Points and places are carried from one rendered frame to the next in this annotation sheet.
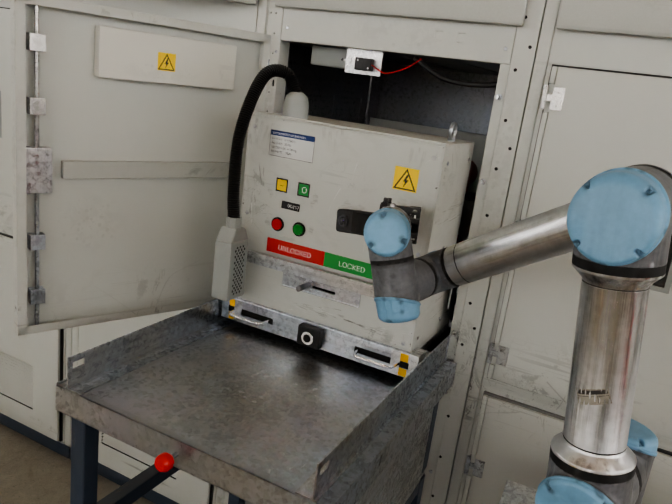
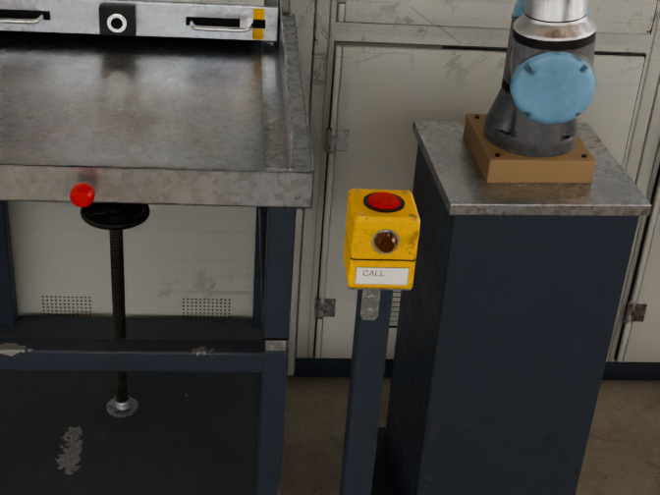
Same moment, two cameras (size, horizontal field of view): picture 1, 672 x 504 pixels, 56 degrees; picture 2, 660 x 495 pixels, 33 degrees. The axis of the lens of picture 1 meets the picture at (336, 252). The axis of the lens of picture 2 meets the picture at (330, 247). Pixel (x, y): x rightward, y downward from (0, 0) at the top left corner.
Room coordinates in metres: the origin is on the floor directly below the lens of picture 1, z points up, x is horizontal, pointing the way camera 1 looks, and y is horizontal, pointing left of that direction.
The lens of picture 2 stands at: (-0.33, 0.64, 1.50)
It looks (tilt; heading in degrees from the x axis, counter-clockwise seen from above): 30 degrees down; 329
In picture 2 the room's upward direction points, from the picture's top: 4 degrees clockwise
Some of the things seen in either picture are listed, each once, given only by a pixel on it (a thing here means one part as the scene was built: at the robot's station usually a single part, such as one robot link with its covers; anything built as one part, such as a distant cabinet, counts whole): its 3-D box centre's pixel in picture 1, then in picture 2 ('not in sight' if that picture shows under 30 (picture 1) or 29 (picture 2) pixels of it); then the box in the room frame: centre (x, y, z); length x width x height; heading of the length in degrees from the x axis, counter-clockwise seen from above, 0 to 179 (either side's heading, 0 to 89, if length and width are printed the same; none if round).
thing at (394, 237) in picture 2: not in sight; (386, 244); (0.60, -0.01, 0.87); 0.03 x 0.01 x 0.03; 65
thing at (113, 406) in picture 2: not in sight; (122, 403); (1.28, 0.09, 0.18); 0.06 x 0.06 x 0.02
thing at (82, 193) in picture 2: (167, 459); (82, 192); (0.96, 0.24, 0.82); 0.04 x 0.03 x 0.03; 155
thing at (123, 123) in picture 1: (149, 172); not in sight; (1.55, 0.49, 1.21); 0.63 x 0.07 x 0.74; 133
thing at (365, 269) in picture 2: not in sight; (380, 239); (0.64, -0.03, 0.85); 0.08 x 0.08 x 0.10; 65
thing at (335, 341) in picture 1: (317, 332); (119, 14); (1.43, 0.02, 0.90); 0.54 x 0.05 x 0.06; 65
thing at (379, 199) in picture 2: not in sight; (383, 204); (0.64, -0.03, 0.90); 0.04 x 0.04 x 0.02
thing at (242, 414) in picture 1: (278, 383); (111, 89); (1.28, 0.09, 0.82); 0.68 x 0.62 x 0.06; 155
